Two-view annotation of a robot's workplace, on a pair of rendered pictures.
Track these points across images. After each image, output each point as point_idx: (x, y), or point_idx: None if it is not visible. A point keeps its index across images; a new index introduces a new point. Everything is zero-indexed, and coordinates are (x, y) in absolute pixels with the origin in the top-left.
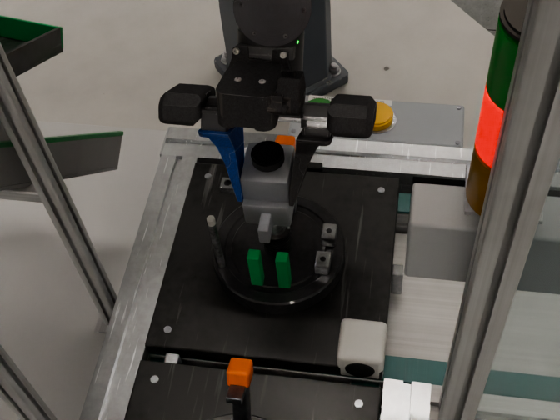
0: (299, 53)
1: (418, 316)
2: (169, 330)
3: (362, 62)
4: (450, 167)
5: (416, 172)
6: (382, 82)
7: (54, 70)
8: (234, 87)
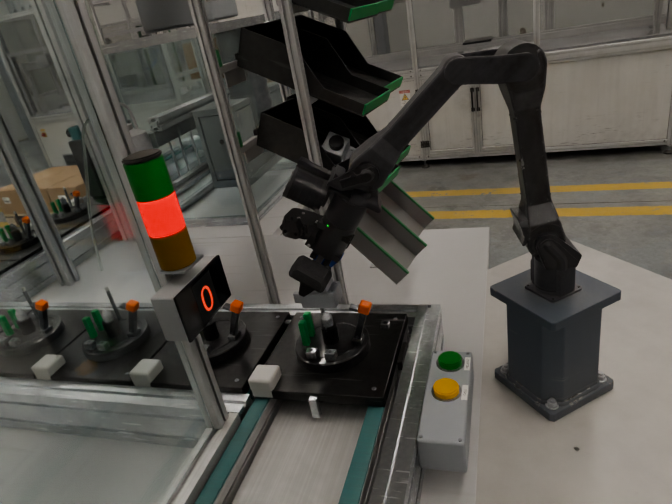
0: (327, 232)
1: (299, 430)
2: (300, 317)
3: (581, 432)
4: (396, 430)
5: (393, 411)
6: (556, 445)
7: None
8: (295, 211)
